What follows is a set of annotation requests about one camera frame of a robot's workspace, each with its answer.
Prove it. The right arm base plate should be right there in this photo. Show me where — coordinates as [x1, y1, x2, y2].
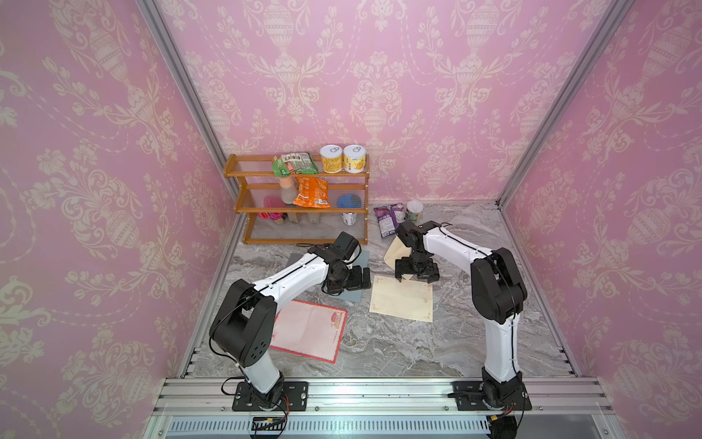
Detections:
[447, 382, 533, 413]

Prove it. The aluminium front rail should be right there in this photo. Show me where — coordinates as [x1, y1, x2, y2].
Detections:
[153, 377, 614, 416]

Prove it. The dark grey envelope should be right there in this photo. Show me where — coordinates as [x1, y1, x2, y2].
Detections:
[287, 252, 328, 268]

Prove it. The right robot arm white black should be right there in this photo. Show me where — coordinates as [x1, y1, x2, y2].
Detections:
[395, 221, 531, 412]

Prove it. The cream yellow letter paper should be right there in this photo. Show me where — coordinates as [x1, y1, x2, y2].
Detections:
[369, 275, 433, 323]

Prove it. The teal blue envelope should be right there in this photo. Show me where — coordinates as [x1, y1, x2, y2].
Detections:
[339, 250, 369, 303]

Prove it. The beige bottle on shelf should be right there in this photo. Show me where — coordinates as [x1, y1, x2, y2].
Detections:
[279, 176, 298, 205]

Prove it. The yellow can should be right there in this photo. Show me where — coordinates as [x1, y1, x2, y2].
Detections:
[343, 145, 367, 174]
[320, 145, 344, 174]

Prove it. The green instant noodle cup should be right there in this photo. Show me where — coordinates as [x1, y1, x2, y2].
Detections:
[406, 199, 424, 223]

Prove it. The right yellow can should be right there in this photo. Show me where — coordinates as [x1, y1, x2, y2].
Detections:
[343, 145, 367, 174]

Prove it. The pink item on shelf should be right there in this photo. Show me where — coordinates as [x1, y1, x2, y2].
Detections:
[258, 196, 286, 224]

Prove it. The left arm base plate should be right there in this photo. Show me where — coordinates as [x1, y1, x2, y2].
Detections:
[231, 380, 309, 412]

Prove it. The green snack bag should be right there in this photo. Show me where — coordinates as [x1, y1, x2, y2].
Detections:
[272, 152, 319, 179]

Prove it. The wooden three-tier shelf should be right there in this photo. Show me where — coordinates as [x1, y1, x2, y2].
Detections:
[223, 155, 370, 244]

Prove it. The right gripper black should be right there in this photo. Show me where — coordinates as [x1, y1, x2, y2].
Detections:
[395, 251, 438, 281]

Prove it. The left yellow can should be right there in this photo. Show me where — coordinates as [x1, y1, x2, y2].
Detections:
[320, 145, 344, 174]

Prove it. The purple snack bag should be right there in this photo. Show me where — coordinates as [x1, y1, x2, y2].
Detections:
[373, 203, 406, 239]

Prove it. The orange snack bag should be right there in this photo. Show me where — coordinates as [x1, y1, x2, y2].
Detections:
[292, 177, 331, 209]

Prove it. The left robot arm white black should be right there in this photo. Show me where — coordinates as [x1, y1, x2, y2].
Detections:
[208, 232, 366, 410]

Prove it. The blue lid cup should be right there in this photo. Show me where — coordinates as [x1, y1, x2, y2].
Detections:
[336, 193, 363, 226]

